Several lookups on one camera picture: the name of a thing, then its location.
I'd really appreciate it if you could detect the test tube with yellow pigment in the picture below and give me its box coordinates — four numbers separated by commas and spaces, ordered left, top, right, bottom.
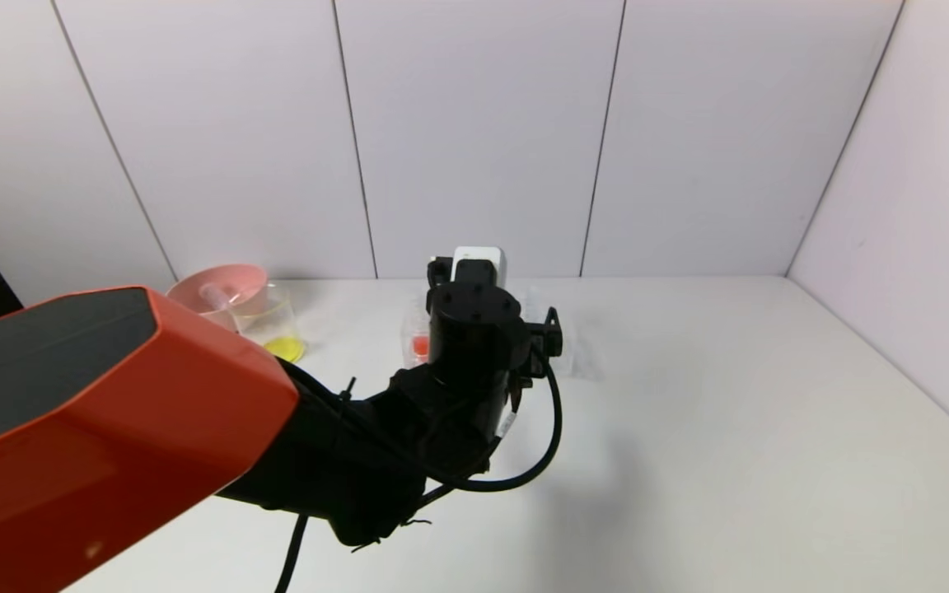
199, 282, 250, 314

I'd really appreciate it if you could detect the test tube with red pigment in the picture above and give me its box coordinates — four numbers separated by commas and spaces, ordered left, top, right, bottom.
407, 296, 434, 363

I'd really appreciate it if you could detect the clear acrylic test tube rack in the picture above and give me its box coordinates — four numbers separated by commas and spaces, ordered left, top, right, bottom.
400, 284, 599, 381

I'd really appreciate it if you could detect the clear glass beaker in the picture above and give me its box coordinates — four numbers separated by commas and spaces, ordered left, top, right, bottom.
231, 282, 309, 364

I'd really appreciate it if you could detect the pink plastic bowl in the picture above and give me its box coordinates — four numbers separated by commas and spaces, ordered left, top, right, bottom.
166, 264, 269, 334

